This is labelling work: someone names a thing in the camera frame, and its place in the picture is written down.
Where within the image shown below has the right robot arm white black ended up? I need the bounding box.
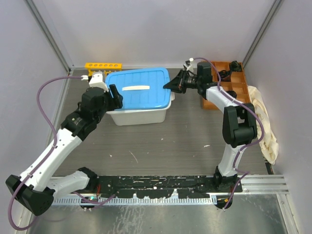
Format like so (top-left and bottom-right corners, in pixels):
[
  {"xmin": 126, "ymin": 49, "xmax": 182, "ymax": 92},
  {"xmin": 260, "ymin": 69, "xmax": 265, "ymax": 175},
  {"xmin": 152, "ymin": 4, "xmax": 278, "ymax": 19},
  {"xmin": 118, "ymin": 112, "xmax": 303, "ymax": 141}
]
[{"xmin": 163, "ymin": 60, "xmax": 257, "ymax": 192}]

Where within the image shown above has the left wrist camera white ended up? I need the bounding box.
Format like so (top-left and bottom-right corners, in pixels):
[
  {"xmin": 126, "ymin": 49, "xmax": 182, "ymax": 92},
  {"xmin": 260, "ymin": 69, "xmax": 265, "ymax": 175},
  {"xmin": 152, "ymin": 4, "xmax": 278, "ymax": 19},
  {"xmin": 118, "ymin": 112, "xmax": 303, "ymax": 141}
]
[{"xmin": 81, "ymin": 71, "xmax": 109, "ymax": 92}]

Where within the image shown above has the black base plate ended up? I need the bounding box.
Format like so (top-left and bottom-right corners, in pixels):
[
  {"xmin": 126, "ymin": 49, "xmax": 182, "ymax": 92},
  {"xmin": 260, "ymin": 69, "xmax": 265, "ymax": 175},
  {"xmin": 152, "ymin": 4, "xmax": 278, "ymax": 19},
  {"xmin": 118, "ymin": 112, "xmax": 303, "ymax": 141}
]
[{"xmin": 78, "ymin": 175, "xmax": 235, "ymax": 199}]

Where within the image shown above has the white plastic bin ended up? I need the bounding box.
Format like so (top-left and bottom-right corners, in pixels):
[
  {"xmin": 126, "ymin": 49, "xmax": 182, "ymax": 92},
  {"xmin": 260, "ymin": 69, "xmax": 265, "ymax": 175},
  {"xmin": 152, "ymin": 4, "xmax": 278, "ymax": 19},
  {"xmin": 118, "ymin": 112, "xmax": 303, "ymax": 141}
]
[{"xmin": 106, "ymin": 93, "xmax": 175, "ymax": 126}]

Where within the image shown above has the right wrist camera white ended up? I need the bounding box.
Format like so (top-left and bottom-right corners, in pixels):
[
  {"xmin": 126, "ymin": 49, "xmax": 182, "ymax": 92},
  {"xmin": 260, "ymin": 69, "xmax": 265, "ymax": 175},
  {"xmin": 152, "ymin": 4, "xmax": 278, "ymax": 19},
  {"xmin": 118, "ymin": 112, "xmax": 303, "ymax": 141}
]
[{"xmin": 183, "ymin": 58, "xmax": 194, "ymax": 72}]

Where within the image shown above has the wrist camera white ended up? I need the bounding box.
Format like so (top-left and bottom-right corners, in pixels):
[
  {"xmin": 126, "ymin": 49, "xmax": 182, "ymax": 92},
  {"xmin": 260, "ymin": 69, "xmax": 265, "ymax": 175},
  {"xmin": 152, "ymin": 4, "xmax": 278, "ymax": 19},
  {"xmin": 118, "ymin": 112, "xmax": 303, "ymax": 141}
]
[
  {"xmin": 183, "ymin": 58, "xmax": 194, "ymax": 72},
  {"xmin": 81, "ymin": 71, "xmax": 109, "ymax": 92}
]

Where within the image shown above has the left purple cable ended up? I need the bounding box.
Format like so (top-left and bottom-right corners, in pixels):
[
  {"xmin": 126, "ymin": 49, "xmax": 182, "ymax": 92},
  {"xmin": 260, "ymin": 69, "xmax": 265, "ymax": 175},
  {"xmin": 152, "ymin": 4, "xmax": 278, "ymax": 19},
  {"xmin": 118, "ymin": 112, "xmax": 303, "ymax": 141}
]
[{"xmin": 8, "ymin": 76, "xmax": 115, "ymax": 231}]

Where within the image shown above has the white slotted cable duct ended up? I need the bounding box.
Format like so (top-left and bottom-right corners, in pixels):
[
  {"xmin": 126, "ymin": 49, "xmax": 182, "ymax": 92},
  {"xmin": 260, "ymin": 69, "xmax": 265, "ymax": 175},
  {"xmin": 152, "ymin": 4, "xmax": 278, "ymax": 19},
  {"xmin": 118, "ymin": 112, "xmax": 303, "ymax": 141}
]
[{"xmin": 52, "ymin": 193, "xmax": 217, "ymax": 206}]

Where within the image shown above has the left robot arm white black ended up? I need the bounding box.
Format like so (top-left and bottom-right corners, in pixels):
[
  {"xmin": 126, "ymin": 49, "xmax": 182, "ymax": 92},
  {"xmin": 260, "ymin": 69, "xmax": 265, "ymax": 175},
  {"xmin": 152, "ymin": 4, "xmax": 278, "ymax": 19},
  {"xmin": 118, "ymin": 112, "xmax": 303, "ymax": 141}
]
[{"xmin": 5, "ymin": 84, "xmax": 123, "ymax": 216}]

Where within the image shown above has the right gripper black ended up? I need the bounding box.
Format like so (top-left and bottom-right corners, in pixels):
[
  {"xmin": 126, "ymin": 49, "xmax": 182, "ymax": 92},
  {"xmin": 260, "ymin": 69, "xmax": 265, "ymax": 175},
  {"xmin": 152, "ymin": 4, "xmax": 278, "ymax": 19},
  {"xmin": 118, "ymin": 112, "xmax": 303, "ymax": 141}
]
[{"xmin": 164, "ymin": 69, "xmax": 201, "ymax": 94}]

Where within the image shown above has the yellow test tube rack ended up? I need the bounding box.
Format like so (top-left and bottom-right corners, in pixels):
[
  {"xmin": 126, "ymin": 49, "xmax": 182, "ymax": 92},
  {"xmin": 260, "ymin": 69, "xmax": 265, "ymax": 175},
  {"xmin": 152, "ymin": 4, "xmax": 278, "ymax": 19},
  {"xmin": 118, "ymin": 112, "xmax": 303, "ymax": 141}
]
[{"xmin": 84, "ymin": 62, "xmax": 122, "ymax": 76}]

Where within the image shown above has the blue plastic tray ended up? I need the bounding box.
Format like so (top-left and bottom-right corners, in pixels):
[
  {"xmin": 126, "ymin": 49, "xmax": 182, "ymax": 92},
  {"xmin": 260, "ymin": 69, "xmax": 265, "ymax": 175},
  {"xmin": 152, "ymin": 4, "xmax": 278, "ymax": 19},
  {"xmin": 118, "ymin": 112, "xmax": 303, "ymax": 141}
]
[{"xmin": 105, "ymin": 67, "xmax": 171, "ymax": 110}]

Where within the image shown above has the cream cloth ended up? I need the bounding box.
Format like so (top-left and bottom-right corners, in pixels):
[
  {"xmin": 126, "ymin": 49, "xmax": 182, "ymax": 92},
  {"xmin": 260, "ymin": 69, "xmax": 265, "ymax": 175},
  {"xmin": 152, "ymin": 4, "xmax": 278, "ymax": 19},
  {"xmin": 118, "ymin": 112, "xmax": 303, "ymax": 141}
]
[{"xmin": 248, "ymin": 86, "xmax": 279, "ymax": 165}]

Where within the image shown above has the orange compartment tray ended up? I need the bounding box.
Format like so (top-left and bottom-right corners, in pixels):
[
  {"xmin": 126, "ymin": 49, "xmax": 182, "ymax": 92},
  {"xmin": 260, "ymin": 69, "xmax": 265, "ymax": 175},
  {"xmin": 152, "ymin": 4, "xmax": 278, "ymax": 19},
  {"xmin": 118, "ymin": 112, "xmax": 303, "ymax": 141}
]
[{"xmin": 212, "ymin": 61, "xmax": 250, "ymax": 103}]

